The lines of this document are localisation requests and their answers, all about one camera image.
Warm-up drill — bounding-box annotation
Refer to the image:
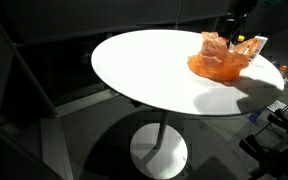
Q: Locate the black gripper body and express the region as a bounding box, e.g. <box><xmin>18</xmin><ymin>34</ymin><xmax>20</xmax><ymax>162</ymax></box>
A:
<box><xmin>226</xmin><ymin>12</ymin><xmax>249</xmax><ymax>34</ymax></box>

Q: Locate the orange plastic bag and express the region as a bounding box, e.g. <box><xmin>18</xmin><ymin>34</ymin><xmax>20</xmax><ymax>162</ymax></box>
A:
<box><xmin>187</xmin><ymin>31</ymin><xmax>260</xmax><ymax>83</ymax></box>

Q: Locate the small orange-capped bottle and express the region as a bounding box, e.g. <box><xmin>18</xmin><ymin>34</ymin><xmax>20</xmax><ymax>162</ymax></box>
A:
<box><xmin>279</xmin><ymin>65</ymin><xmax>288</xmax><ymax>77</ymax></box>

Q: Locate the white rectangular box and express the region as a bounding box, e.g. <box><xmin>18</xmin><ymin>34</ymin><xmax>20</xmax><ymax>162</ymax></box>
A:
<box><xmin>249</xmin><ymin>35</ymin><xmax>269</xmax><ymax>62</ymax></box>

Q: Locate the grey keyboard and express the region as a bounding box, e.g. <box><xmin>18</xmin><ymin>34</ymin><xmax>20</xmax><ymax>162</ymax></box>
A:
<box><xmin>266</xmin><ymin>99</ymin><xmax>288</xmax><ymax>113</ymax></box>

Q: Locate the blue object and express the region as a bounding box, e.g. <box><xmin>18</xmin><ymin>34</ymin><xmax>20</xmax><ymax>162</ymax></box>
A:
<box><xmin>248</xmin><ymin>110</ymin><xmax>263</xmax><ymax>124</ymax></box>

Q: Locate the black camera tripod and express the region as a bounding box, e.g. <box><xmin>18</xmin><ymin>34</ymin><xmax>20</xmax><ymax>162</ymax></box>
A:
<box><xmin>238</xmin><ymin>92</ymin><xmax>288</xmax><ymax>180</ymax></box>

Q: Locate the white table pedestal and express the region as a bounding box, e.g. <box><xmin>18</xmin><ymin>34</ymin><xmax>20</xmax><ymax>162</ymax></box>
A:
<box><xmin>129</xmin><ymin>111</ymin><xmax>189</xmax><ymax>180</ymax></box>

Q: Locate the round white pedestal table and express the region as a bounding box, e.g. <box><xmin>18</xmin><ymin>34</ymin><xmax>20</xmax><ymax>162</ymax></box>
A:
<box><xmin>0</xmin><ymin>0</ymin><xmax>232</xmax><ymax>118</ymax></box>

